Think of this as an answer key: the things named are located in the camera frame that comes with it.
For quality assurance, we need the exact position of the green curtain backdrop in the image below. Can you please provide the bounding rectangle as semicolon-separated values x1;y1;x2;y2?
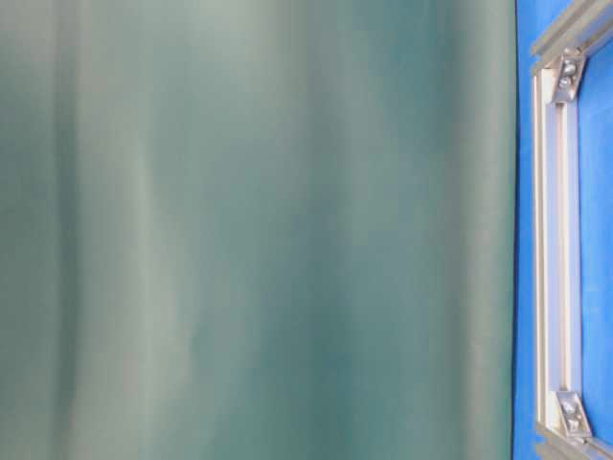
1;1;515;459

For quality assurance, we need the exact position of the aluminium corner bracket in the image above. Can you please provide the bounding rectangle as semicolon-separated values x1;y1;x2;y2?
553;49;586;104
556;391;592;439

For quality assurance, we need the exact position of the aluminium extrusion frame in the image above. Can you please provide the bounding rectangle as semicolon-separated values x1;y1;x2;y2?
531;1;612;459

